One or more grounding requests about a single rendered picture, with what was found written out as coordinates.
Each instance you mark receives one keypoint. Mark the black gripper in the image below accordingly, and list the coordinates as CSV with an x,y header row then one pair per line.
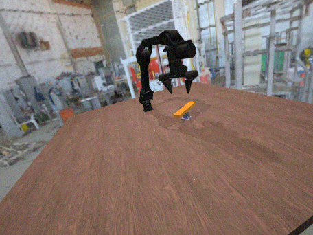
x,y
177,70

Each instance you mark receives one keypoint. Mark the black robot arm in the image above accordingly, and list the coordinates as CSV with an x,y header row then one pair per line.
x,y
176,48

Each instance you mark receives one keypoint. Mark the orange bar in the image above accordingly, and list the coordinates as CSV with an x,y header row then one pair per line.
x,y
183,110

